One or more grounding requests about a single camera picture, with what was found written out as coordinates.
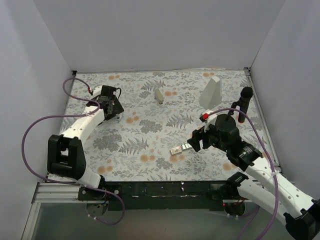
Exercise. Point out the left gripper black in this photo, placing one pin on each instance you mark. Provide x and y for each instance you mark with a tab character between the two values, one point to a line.
114	110

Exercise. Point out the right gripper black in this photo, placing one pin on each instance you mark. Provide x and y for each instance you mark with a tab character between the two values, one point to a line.
198	139

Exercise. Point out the staple tray with staples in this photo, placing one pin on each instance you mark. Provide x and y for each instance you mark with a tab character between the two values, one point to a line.
185	146

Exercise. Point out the white staple box sleeve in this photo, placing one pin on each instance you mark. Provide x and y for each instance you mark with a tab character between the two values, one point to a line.
175	150

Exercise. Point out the light blue stapler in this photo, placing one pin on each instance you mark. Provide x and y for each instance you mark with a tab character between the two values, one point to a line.
118	117

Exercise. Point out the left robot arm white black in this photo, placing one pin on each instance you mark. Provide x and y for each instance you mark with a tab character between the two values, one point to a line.
65	155

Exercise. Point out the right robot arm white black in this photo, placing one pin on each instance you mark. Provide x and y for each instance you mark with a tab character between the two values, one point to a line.
299	212

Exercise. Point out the beige stapler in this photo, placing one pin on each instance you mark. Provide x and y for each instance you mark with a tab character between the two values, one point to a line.
158	96

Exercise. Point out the floral table mat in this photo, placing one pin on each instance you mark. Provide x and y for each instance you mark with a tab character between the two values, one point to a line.
137	147

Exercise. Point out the white wedge-shaped block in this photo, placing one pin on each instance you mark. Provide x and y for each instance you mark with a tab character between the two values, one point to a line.
211	96

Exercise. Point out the black microphone stand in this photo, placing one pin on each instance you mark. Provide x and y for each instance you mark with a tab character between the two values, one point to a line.
233	106

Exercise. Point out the black microphone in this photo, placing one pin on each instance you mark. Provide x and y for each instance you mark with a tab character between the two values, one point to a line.
245	97

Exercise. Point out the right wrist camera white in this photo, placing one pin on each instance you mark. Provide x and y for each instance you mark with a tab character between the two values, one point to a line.
209	118

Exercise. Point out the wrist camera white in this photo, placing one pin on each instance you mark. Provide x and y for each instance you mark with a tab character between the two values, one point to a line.
209	118
96	92

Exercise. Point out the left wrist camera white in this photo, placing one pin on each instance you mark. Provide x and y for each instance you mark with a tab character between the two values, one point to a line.
96	92

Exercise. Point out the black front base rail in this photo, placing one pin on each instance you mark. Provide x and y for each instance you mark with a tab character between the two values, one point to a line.
167	195

